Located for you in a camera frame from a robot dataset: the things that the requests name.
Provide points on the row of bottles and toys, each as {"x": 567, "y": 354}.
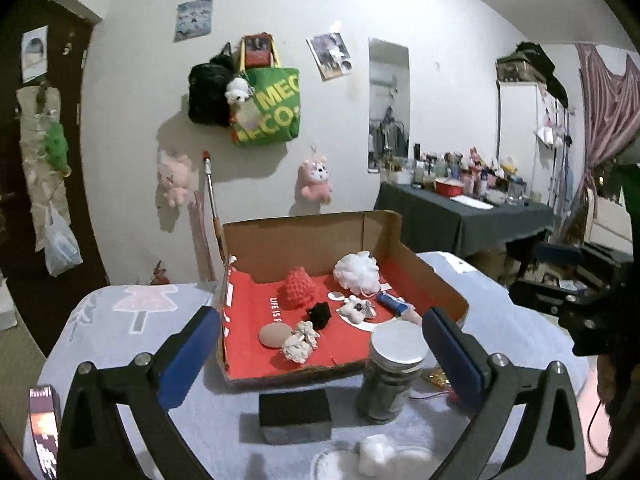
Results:
{"x": 465, "y": 175}

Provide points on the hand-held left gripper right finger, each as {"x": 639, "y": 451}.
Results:
{"x": 457, "y": 360}

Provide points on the beige makeup sponge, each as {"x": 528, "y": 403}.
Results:
{"x": 274, "y": 335}

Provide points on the dark bag on wardrobe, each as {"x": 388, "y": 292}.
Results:
{"x": 530, "y": 62}

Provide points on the black foam block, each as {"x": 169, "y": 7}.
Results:
{"x": 295, "y": 410}

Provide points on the hanging fabric organizer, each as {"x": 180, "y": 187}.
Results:
{"x": 37, "y": 120}

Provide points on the red knitted ball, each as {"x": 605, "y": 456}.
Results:
{"x": 300, "y": 287}

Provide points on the white wardrobe rack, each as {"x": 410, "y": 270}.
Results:
{"x": 515, "y": 135}

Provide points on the white mesh bath pouf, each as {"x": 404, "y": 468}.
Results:
{"x": 356, "y": 271}

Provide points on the red bowl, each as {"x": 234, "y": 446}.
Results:
{"x": 448, "y": 189}

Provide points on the pink curtain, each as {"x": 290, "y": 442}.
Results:
{"x": 610, "y": 100}

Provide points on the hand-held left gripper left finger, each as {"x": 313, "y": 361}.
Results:
{"x": 192, "y": 355}

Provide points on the blue tube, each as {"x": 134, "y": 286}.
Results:
{"x": 390, "y": 302}

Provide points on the small red figurine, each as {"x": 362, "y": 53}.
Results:
{"x": 160, "y": 275}

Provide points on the clear plastic bag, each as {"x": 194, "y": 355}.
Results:
{"x": 61, "y": 247}

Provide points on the black bag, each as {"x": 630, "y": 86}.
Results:
{"x": 210, "y": 90}

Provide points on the green tote bag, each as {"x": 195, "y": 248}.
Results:
{"x": 275, "y": 110}

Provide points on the photo wall poster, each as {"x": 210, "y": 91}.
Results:
{"x": 330, "y": 55}

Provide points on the blue wall poster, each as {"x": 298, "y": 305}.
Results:
{"x": 194, "y": 19}

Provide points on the table with dark cloth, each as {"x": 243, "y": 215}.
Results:
{"x": 450, "y": 220}

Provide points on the metal pole with red tip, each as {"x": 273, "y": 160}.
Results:
{"x": 211, "y": 190}

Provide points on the black pompom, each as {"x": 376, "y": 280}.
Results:
{"x": 320, "y": 314}

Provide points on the small white plush toy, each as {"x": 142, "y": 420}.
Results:
{"x": 356, "y": 310}

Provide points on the crumpled white cloth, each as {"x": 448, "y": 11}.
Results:
{"x": 300, "y": 344}

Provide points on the beige armchair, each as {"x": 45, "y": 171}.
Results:
{"x": 605, "y": 220}

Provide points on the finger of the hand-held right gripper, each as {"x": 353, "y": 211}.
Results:
{"x": 545, "y": 296}

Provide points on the wall mirror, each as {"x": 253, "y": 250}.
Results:
{"x": 390, "y": 90}

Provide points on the cardboard box with red lining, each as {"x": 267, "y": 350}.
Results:
{"x": 250, "y": 355}

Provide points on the red framed picture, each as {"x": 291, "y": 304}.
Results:
{"x": 257, "y": 50}

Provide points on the pale pink plush toy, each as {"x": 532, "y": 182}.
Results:
{"x": 175, "y": 175}

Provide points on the person's right forearm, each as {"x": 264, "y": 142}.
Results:
{"x": 625, "y": 410}

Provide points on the photo on door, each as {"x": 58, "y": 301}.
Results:
{"x": 34, "y": 52}

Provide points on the glass jar with metal lid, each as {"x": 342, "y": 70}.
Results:
{"x": 390, "y": 385}

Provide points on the pink plush bear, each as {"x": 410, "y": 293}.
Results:
{"x": 315, "y": 180}

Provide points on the white plush dog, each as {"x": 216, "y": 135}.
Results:
{"x": 237, "y": 90}

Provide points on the green plush toy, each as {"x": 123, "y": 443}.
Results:
{"x": 56, "y": 146}

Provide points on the phone at table edge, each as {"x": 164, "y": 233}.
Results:
{"x": 45, "y": 425}

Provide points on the dark wooden door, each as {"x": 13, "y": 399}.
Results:
{"x": 75, "y": 85}

